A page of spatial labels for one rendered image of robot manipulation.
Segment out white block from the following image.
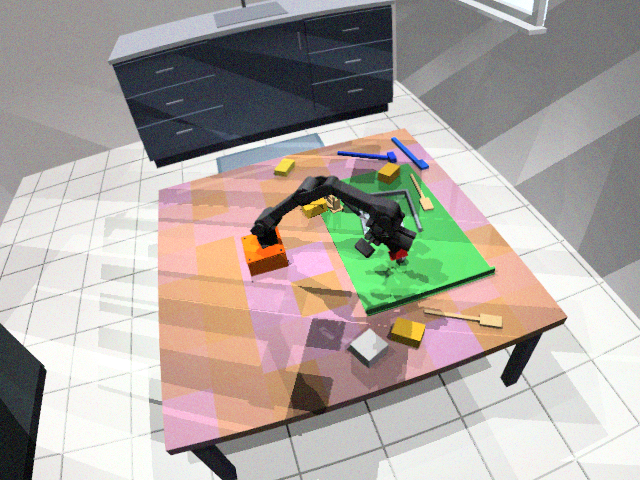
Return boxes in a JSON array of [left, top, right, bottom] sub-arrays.
[[350, 329, 388, 368]]

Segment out green flat mat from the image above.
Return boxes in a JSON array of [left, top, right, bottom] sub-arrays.
[[321, 164, 490, 313]]

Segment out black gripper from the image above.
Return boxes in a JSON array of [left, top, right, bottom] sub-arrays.
[[355, 228, 386, 258]]

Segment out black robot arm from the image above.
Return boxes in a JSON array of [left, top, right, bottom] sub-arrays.
[[250, 175, 417, 254]]

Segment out yellow block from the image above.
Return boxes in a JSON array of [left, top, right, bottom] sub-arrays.
[[274, 158, 295, 177], [391, 317, 425, 348], [301, 198, 328, 219], [378, 162, 401, 185]]

